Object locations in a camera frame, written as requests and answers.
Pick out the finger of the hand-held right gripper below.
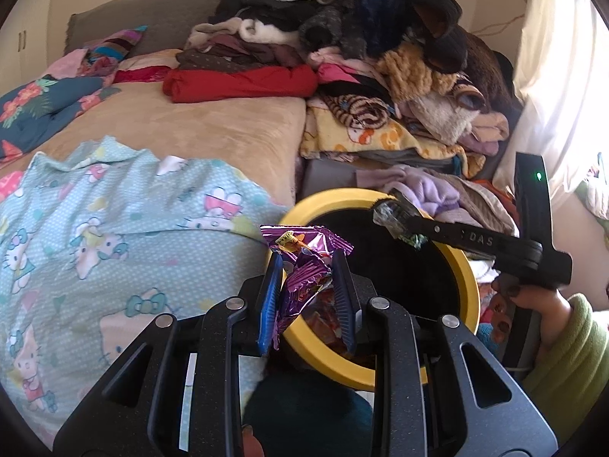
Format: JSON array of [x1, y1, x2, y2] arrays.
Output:
[[387, 189, 432, 220], [381, 200, 524, 260]]

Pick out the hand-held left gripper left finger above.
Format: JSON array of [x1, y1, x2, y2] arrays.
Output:
[[54, 252, 285, 457]]

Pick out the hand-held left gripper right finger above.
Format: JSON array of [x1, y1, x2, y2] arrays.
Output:
[[332, 250, 557, 457]]

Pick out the green clear candy wrapper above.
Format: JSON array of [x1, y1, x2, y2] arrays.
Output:
[[372, 199, 429, 251]]

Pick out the orange snack packet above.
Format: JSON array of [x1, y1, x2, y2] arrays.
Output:
[[304, 290, 342, 344]]

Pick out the yellow rimmed black bin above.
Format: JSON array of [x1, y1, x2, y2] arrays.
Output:
[[271, 189, 481, 388]]

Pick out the purple snack wrapper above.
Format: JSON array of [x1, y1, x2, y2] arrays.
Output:
[[259, 223, 355, 350]]

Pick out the person's right forearm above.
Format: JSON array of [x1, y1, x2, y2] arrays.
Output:
[[521, 292, 609, 420]]

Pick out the person's right hand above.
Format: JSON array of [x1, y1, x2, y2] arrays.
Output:
[[491, 277, 572, 346]]

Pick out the person's left hand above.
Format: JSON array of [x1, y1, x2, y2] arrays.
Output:
[[242, 426, 265, 457]]

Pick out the lilac fleece garment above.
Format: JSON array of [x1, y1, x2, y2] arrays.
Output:
[[357, 166, 464, 220]]

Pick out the beige brown cloth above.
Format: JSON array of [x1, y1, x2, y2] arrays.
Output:
[[419, 178, 521, 239]]

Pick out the green floral cloth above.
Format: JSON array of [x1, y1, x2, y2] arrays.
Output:
[[573, 152, 609, 222]]

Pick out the yellow cartoon blanket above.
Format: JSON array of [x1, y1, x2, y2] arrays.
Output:
[[299, 100, 486, 177]]

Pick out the person's dark teal pants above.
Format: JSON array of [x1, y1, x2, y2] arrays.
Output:
[[242, 371, 376, 457]]

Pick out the white curtain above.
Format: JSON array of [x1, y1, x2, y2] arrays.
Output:
[[492, 0, 609, 210]]

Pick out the light blue cartoon cat sheet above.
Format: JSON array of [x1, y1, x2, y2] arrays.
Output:
[[0, 136, 292, 439]]

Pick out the beige bedspread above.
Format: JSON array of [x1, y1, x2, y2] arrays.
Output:
[[0, 81, 308, 210]]

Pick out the pile of folded clothes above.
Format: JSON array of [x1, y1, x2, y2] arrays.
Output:
[[164, 0, 510, 158]]

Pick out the red lace cloth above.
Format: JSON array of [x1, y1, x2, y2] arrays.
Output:
[[113, 66, 173, 85]]

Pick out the cream pillow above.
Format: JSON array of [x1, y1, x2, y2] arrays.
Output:
[[114, 48, 184, 74]]

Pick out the pink cartoon blanket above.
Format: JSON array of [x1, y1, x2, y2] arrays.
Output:
[[0, 171, 27, 203]]

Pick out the colourful striped pillow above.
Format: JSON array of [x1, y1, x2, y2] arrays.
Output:
[[78, 26, 149, 77]]

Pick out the blue floral quilt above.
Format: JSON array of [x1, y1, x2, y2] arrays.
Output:
[[0, 73, 122, 163]]

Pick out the grey padded headboard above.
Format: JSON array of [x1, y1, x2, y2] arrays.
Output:
[[64, 0, 239, 55]]

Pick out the pink cloth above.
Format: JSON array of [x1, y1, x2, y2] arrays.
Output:
[[38, 49, 93, 81]]

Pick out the white wardrobe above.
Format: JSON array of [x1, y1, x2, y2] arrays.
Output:
[[2, 0, 48, 91]]

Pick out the thin wall cable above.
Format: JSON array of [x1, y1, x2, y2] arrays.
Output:
[[473, 10, 527, 42]]

